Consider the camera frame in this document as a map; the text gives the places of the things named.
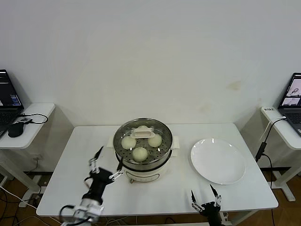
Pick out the white laptop cable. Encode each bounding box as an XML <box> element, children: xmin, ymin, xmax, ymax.
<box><xmin>260</xmin><ymin>114</ymin><xmax>286</xmax><ymax>142</ymax></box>

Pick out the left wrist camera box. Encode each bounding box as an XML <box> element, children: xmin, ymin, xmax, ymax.
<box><xmin>83</xmin><ymin>203</ymin><xmax>105</xmax><ymax>218</ymax></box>

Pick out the stainless steel steamer basket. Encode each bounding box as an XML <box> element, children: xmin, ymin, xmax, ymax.
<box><xmin>113</xmin><ymin>117</ymin><xmax>174</xmax><ymax>170</ymax></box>

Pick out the white table frame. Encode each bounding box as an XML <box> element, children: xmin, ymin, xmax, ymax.
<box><xmin>103</xmin><ymin>210</ymin><xmax>259</xmax><ymax>226</ymax></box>

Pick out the black laptop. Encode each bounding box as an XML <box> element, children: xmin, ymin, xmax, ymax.
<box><xmin>0</xmin><ymin>68</ymin><xmax>25</xmax><ymax>139</ymax></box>

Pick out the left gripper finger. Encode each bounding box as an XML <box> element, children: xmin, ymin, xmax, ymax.
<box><xmin>109</xmin><ymin>156</ymin><xmax>125</xmax><ymax>182</ymax></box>
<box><xmin>88</xmin><ymin>145</ymin><xmax>104</xmax><ymax>175</ymax></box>

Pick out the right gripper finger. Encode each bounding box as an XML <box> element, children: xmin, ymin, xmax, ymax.
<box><xmin>209</xmin><ymin>184</ymin><xmax>222</xmax><ymax>208</ymax></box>
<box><xmin>190</xmin><ymin>189</ymin><xmax>204</xmax><ymax>212</ymax></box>

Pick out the glass pot lid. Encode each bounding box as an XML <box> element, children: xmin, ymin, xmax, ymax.
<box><xmin>114</xmin><ymin>118</ymin><xmax>173</xmax><ymax>163</ymax></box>

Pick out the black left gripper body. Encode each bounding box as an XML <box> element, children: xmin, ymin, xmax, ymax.
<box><xmin>83</xmin><ymin>167</ymin><xmax>116</xmax><ymax>201</ymax></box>

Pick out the cream electric cooker base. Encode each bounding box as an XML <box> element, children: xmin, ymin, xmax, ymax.
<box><xmin>107</xmin><ymin>135</ymin><xmax>182</xmax><ymax>184</ymax></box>

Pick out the white cable bundle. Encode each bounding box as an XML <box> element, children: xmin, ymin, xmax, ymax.
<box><xmin>104</xmin><ymin>216</ymin><xmax>129</xmax><ymax>226</ymax></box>

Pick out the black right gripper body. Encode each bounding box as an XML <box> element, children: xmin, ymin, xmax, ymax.
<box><xmin>198</xmin><ymin>201</ymin><xmax>223</xmax><ymax>226</ymax></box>

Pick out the black cable with adapter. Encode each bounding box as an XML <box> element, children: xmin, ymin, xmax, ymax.
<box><xmin>255</xmin><ymin>116</ymin><xmax>288</xmax><ymax>189</ymax></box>

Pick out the white round plate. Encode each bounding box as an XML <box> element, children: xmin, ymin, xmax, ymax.
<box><xmin>190</xmin><ymin>138</ymin><xmax>247</xmax><ymax>185</ymax></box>

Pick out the grey laptop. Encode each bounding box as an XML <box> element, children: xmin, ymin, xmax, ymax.
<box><xmin>278</xmin><ymin>72</ymin><xmax>301</xmax><ymax>136</ymax></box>

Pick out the black computer mouse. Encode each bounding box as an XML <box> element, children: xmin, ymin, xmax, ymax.
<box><xmin>8</xmin><ymin>122</ymin><xmax>25</xmax><ymax>138</ymax></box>

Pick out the thin black hub cable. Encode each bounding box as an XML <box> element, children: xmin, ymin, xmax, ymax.
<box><xmin>20</xmin><ymin>113</ymin><xmax>49</xmax><ymax>124</ymax></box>

